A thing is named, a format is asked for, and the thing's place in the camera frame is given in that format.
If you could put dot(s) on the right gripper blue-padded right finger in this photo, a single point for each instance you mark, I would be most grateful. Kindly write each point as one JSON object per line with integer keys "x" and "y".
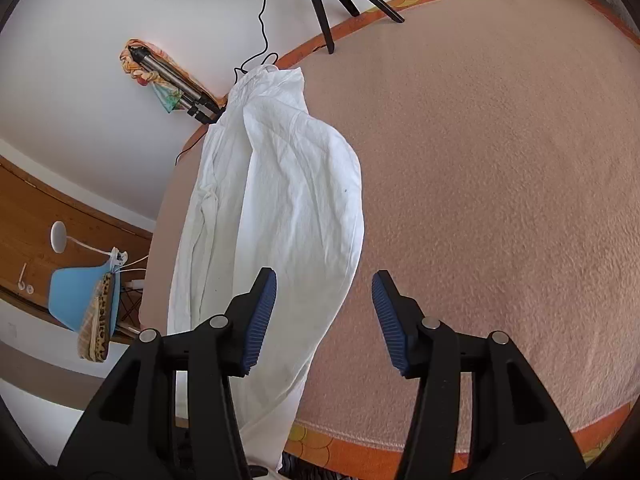
{"x": 481, "y": 411}

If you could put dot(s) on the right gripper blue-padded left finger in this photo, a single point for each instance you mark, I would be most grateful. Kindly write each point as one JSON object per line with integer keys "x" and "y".
{"x": 165, "y": 411}

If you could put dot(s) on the white long-sleeve shirt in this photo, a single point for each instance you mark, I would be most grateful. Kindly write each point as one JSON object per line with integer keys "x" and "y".
{"x": 278, "y": 189}

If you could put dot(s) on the beige checked folded cloth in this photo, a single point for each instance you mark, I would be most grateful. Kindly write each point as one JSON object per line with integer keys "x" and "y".
{"x": 84, "y": 333}

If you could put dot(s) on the leopard print cloth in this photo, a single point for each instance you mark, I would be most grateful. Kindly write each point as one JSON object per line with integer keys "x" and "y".
{"x": 101, "y": 322}

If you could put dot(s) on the light blue chair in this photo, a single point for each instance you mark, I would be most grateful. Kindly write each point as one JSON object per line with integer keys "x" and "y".
{"x": 70, "y": 293}

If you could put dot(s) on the orange floral bed sheet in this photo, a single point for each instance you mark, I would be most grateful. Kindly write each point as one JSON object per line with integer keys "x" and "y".
{"x": 350, "y": 449}

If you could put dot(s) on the white clip-on desk lamp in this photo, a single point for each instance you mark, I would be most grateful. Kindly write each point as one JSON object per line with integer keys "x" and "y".
{"x": 59, "y": 239}

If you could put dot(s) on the wooden door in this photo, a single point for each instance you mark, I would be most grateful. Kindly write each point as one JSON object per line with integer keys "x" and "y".
{"x": 43, "y": 230}

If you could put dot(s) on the pink bed blanket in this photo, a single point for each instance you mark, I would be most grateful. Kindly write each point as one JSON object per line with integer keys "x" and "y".
{"x": 475, "y": 199}

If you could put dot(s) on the colourful scarf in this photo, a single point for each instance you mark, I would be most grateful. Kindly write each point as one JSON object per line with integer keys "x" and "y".
{"x": 150, "y": 75}

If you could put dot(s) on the folded silver tripod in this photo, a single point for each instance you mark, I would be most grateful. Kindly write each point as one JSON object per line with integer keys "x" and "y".
{"x": 175, "y": 82}

